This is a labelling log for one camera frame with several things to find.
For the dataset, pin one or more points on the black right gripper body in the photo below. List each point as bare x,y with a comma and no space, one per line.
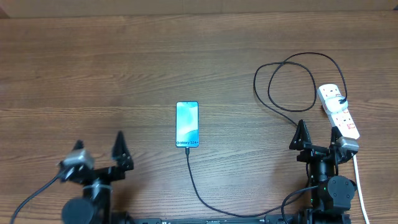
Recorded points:
310,151

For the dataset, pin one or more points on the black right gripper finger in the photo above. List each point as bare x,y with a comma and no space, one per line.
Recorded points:
301,139
335,136

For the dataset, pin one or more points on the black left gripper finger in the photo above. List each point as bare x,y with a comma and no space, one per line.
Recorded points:
78,145
121,154

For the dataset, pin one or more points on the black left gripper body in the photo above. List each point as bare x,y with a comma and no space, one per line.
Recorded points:
108,173

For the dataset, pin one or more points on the blue Galaxy S24+ smartphone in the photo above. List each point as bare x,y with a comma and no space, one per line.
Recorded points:
187,120

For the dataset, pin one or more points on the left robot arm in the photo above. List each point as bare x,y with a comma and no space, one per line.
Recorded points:
94,206

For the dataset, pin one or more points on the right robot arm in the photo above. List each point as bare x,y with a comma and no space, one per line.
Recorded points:
331,193

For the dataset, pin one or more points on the white charger adapter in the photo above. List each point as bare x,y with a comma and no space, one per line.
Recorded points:
335,104

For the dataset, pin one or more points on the white power strip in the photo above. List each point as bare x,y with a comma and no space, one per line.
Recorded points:
342,119

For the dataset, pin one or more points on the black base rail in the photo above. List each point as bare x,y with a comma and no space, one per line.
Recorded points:
211,221

